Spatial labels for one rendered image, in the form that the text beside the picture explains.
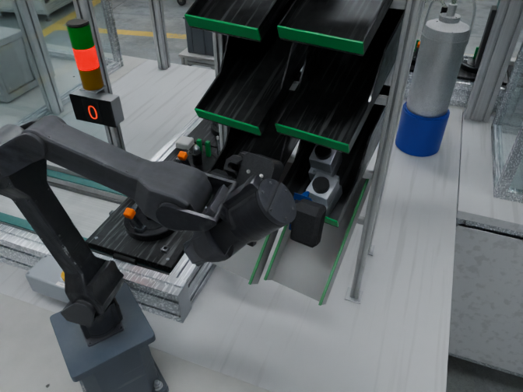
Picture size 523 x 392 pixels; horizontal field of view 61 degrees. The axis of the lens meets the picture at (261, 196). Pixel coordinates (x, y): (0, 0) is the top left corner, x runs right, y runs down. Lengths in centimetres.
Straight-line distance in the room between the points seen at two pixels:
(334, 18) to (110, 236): 75
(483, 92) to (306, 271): 119
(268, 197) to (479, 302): 133
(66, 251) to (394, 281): 80
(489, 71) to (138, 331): 153
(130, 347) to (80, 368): 8
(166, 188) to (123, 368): 45
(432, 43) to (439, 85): 14
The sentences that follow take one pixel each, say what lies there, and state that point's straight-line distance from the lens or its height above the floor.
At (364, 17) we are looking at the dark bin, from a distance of 71.
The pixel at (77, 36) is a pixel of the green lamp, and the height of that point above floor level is 139.
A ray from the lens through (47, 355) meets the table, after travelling 114.
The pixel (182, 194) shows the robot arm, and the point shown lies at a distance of 52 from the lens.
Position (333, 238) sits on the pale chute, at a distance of 96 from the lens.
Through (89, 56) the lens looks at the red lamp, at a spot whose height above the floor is 134.
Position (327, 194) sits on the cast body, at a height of 126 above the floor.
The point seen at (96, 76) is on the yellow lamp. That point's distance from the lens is 118.
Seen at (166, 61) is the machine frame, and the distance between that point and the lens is 228.
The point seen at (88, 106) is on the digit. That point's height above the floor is 122.
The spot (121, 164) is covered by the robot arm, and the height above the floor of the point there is 144.
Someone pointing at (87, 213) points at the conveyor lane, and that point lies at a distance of 135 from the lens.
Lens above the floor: 174
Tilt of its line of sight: 39 degrees down
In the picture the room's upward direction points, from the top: straight up
